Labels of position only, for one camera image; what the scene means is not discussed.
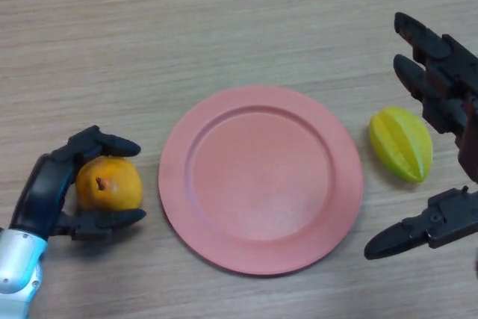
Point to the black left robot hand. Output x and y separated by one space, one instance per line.
41 192

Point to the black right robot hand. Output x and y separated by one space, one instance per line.
448 72

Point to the yellow orange pear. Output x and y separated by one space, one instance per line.
119 188

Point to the pink round plate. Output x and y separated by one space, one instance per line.
261 184

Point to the yellow green starfruit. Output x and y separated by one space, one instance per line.
403 143

